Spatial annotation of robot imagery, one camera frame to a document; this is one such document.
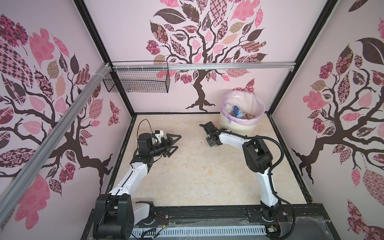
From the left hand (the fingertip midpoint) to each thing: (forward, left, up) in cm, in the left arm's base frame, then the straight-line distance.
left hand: (180, 143), depth 79 cm
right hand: (+17, -21, -18) cm, 32 cm away
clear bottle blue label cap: (+21, -35, +1) cm, 41 cm away
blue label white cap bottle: (+21, -28, +6) cm, 36 cm away
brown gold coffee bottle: (+19, -41, +1) cm, 46 cm away
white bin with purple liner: (+31, -42, +3) cm, 52 cm away
